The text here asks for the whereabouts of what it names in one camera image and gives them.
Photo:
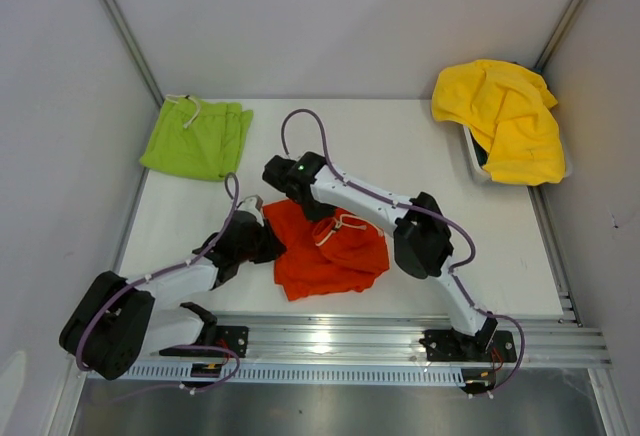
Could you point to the left aluminium corner post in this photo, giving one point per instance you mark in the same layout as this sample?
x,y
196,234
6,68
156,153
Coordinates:
x,y
123,30

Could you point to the right aluminium corner post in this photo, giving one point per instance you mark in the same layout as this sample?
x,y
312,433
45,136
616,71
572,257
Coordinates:
x,y
566,21

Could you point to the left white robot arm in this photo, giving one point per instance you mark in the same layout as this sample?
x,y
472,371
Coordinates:
x,y
118,320

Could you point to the white plastic bin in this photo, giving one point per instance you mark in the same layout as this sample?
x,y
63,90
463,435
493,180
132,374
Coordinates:
x,y
477,158

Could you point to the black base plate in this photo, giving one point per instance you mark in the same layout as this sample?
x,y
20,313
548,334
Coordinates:
x,y
452,346
234,338

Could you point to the orange shorts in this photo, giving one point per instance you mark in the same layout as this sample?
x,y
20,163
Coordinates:
x,y
338,254

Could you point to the yellow shorts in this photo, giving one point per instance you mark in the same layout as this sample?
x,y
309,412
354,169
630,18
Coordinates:
x,y
508,110

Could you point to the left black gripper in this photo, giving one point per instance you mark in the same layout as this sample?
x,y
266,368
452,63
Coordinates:
x,y
273,247

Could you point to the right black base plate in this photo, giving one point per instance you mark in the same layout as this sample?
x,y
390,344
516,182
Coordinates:
x,y
452,346

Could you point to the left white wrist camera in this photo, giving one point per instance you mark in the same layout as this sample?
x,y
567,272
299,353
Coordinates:
x,y
252,204

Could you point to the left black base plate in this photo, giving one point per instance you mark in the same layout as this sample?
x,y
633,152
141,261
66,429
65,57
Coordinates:
x,y
234,338

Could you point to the lime green shorts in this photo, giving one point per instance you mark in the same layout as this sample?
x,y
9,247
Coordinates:
x,y
196,139

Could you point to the white slotted cable duct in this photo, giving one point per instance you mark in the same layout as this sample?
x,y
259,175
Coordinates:
x,y
414,375

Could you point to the aluminium corner post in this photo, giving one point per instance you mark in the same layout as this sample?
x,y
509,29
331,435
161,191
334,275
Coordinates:
x,y
566,21
123,30

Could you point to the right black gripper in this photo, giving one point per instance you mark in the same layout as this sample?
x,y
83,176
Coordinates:
x,y
321,214

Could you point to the aluminium mounting rail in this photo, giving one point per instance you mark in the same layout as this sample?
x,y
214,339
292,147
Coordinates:
x,y
394,341

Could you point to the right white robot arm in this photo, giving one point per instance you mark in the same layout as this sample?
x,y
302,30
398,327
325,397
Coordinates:
x,y
426,245

